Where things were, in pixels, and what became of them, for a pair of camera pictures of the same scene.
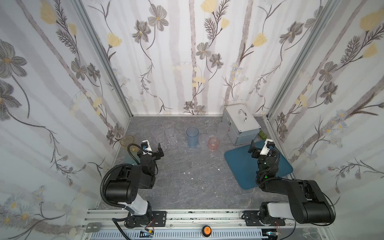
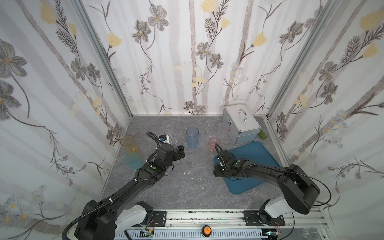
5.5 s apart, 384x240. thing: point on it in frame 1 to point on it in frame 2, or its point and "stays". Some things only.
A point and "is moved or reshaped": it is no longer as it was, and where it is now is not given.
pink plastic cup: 213,143 stays
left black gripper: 153,154 to 179,151
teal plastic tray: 243,166 is moved or reshaped
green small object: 262,134 stays
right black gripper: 259,153 to 218,171
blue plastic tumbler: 192,133 stays
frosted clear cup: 203,139 stays
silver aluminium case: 240,125 stays
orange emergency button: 206,231 stays
